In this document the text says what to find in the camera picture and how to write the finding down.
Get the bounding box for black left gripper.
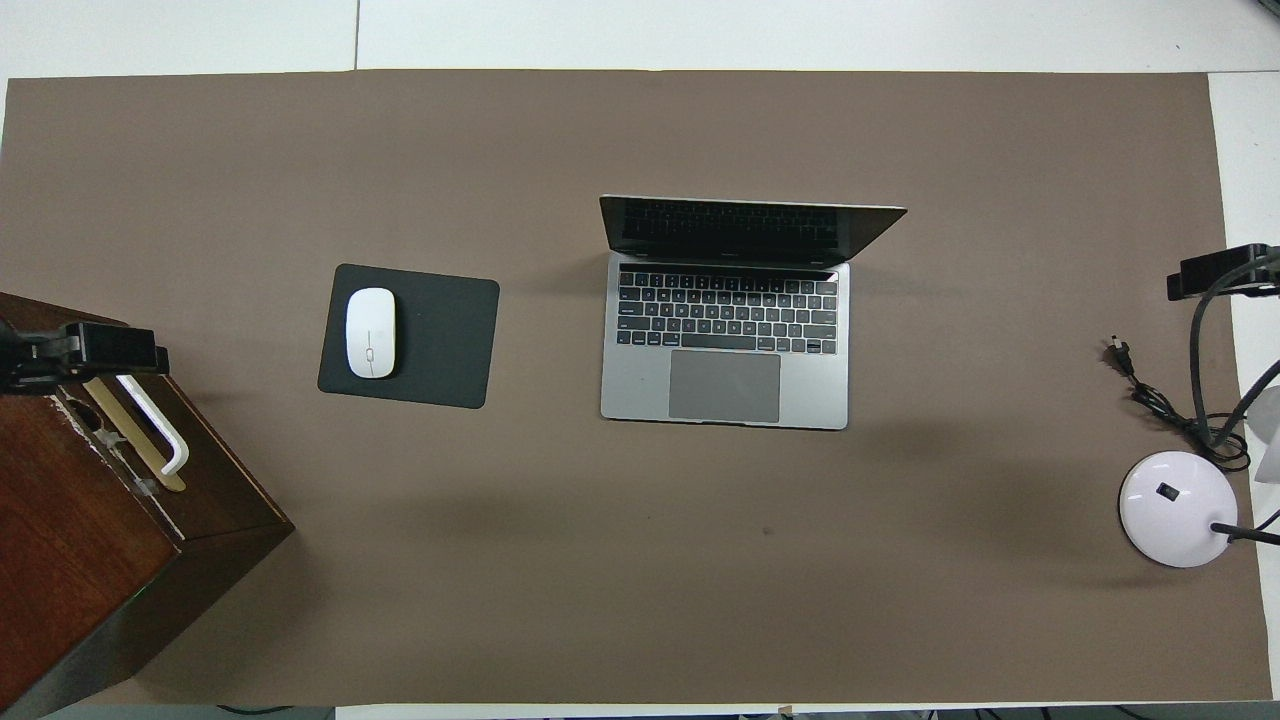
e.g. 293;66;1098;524
0;318;171;396

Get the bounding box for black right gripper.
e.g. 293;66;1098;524
1167;243;1280;301

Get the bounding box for silver laptop with apple logo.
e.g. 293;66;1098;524
598;194;909;431

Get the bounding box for dark brown wooden box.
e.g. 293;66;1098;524
0;292;296;719

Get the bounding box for white desk lamp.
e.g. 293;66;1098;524
1117;385;1280;570

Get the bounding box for white computer mouse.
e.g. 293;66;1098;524
345;287;398;380

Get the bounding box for black mouse pad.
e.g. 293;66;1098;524
317;263;501;410

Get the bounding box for brown table mat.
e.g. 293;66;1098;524
0;70;1273;706

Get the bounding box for white box handle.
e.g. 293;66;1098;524
85;372;191;481

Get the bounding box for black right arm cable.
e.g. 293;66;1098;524
1188;250;1280;446

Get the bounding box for black lamp power cable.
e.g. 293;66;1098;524
1108;335;1253;474

